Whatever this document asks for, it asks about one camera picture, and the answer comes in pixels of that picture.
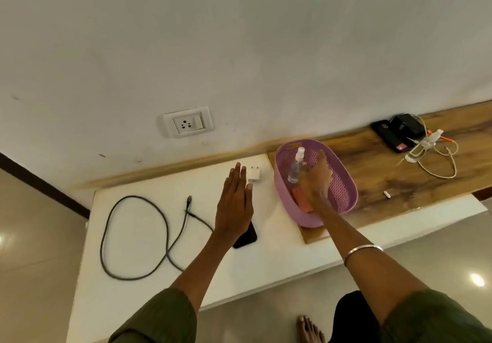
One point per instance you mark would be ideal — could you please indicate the person's right hand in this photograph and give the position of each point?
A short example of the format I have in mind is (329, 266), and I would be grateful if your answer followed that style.
(317, 181)

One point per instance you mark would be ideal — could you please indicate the person's left hand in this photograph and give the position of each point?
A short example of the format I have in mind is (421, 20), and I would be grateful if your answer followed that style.
(232, 208)

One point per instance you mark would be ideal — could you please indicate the clear spray bottle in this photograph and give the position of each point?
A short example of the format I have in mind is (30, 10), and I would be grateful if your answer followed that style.
(295, 171)

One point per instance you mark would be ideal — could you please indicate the orange cleaning cloth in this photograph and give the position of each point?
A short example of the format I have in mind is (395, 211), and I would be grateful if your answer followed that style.
(301, 202)

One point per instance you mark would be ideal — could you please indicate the black smartphone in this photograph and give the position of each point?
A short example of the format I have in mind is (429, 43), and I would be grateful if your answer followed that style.
(248, 237)

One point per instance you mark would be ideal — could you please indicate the white charger adapter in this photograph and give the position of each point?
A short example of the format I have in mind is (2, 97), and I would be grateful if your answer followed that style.
(253, 174)

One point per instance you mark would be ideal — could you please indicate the person's right forearm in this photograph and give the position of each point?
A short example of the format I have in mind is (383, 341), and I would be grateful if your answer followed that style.
(365, 269)

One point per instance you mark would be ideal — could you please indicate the person's left forearm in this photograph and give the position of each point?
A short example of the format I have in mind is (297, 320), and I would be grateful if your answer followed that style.
(200, 269)

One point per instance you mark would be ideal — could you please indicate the person's bare foot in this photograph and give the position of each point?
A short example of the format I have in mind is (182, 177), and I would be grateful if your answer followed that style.
(307, 331)

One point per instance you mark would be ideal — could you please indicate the purple plastic basket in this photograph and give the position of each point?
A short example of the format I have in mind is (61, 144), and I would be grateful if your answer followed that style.
(342, 189)

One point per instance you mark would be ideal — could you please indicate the brown wooden board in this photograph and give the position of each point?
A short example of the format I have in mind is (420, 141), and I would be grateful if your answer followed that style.
(384, 162)

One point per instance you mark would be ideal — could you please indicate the small white cap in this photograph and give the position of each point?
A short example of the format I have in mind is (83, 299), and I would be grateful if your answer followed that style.
(386, 194)

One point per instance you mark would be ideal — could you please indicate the black power adapter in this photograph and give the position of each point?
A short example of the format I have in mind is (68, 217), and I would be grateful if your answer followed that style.
(405, 123)

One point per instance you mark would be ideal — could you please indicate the green shirt sleeve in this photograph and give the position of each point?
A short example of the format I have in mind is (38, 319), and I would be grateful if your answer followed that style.
(161, 319)
(430, 323)

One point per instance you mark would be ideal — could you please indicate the black trousers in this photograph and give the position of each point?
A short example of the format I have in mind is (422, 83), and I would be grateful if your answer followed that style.
(353, 316)

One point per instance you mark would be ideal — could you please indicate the white wall socket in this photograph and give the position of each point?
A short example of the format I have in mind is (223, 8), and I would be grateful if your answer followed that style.
(188, 122)

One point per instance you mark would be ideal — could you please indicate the dark door frame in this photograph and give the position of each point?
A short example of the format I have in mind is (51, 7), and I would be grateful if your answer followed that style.
(38, 185)

